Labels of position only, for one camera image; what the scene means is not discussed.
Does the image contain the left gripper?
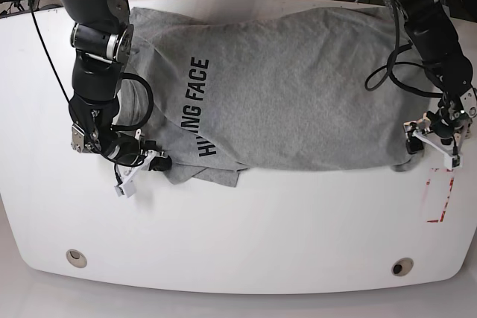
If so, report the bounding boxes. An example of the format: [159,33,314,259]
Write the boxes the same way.
[405,109,470,154]

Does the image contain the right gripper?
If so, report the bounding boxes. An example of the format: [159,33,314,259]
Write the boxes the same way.
[100,133,172,171]

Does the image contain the grey Hugging Face T-shirt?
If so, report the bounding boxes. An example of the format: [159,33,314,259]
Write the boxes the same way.
[118,7,429,187]

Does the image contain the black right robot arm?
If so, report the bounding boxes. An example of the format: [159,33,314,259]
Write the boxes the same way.
[61,0,172,171]

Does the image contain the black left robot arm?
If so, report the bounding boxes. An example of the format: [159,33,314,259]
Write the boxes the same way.
[365,0,476,155]

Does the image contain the red tape rectangle marking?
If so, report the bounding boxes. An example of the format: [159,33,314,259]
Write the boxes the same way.
[421,168,455,223]

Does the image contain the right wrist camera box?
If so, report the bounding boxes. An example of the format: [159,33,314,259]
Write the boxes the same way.
[115,180,136,198]

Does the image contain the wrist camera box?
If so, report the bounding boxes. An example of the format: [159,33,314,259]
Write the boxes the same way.
[115,180,136,198]
[443,154,463,171]

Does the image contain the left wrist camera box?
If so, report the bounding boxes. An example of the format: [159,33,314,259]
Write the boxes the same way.
[443,154,463,171]

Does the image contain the right table cable grommet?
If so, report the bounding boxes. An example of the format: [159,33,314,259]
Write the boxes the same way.
[391,258,414,277]

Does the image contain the table cable grommet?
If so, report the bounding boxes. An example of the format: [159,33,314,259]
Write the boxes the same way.
[66,249,87,269]
[391,258,414,277]

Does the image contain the left table cable grommet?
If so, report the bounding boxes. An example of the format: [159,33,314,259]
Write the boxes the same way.
[66,249,87,269]

